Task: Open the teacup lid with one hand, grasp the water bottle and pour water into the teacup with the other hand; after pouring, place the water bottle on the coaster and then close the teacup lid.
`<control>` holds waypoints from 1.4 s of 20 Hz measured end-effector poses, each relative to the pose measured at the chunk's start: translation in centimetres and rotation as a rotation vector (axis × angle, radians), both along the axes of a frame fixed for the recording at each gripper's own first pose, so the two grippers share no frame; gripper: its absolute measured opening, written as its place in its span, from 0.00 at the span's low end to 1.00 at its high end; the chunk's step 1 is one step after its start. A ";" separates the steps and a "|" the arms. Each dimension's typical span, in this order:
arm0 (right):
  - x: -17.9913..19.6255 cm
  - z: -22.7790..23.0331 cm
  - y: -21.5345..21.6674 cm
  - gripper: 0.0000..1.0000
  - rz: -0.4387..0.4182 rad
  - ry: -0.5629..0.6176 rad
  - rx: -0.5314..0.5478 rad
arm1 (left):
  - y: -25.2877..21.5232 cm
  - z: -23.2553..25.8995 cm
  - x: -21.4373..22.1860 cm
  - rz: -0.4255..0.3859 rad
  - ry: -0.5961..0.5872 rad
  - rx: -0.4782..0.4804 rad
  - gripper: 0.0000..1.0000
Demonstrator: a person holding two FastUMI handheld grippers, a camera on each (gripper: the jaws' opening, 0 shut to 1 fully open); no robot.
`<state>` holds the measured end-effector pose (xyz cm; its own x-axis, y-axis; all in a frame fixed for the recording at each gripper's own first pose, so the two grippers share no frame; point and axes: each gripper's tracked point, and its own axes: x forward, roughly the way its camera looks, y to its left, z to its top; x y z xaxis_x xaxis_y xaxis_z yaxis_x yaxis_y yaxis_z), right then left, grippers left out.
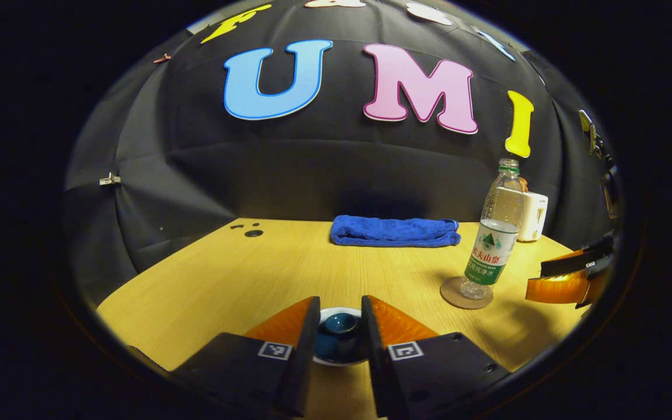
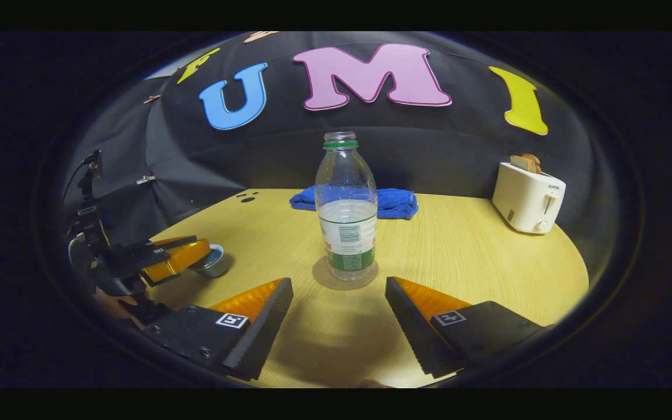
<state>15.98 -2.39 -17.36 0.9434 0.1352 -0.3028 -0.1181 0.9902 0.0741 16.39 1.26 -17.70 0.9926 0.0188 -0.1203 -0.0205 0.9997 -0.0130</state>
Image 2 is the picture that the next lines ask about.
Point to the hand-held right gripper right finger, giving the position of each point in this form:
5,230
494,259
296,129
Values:
412,326

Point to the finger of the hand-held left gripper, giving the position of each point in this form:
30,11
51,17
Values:
143,254
181,259

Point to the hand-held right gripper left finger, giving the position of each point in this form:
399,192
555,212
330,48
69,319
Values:
263,332

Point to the white teacup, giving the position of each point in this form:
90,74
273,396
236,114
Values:
214,269

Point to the round brown coaster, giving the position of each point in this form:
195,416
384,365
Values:
319,280

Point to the clear plastic water bottle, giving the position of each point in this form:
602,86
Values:
346,221

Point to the white cloth clip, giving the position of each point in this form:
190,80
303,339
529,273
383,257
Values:
146,179

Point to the blue folded towel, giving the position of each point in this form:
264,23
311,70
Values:
397,204

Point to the pink cloth clip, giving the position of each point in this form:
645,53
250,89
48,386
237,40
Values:
151,99

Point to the white toaster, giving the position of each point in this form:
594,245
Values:
525,201

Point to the black backdrop cloth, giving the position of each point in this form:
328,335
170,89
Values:
429,151

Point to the toast slice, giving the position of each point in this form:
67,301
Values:
520,163
533,159

